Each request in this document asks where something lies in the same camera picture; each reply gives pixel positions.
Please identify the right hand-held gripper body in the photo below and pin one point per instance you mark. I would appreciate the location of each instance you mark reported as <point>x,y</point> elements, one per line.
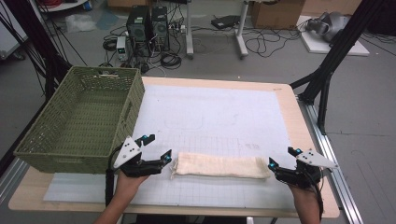
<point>306,169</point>

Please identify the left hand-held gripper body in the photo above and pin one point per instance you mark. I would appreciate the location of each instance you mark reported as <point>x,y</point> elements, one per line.
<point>130,155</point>

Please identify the green woven basket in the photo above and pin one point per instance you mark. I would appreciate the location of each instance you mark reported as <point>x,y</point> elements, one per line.
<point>90,124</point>

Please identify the cream towel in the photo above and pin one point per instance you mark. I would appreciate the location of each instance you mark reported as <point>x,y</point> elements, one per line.
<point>218,165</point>

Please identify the person's right hand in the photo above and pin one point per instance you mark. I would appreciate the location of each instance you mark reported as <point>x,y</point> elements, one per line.
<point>303,194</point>

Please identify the person's left hand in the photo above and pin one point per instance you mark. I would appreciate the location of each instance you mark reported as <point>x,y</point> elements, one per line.
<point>129,185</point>

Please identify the white grid mat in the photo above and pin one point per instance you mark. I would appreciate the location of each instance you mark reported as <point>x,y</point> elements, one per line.
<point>214,118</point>

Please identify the small white power supply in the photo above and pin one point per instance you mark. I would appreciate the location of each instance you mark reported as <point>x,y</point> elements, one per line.
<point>121,48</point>

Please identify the large black computer tower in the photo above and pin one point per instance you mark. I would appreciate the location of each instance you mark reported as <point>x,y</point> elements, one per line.
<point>139,31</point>

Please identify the slim black computer tower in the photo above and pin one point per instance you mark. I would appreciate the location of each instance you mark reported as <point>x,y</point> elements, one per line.
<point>160,28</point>

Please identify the white floor board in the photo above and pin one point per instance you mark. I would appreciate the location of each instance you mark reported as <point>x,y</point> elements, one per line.
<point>339,46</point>

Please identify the black metal stand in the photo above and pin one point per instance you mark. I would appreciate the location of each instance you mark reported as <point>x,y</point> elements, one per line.
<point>40,46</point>
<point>339,46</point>

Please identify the white desk leg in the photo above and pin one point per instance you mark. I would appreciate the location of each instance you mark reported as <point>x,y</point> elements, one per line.
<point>241,31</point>
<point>189,31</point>

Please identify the grey rounded machine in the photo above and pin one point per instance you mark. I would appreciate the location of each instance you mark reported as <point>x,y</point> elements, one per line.
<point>330,25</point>

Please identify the clear plastic bag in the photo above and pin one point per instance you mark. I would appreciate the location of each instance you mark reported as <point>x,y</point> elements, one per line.
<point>80,23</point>

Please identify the flat cardboard box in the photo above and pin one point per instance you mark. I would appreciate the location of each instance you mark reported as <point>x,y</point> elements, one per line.
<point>129,3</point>

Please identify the large cardboard box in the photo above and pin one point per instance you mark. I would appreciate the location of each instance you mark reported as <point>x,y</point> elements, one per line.
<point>277,14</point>

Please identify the black flat device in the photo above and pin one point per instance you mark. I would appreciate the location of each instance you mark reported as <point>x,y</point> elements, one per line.
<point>225,21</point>

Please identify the aluminium rail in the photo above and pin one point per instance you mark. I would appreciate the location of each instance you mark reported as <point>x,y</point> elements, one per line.
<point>11,179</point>
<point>336,161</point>

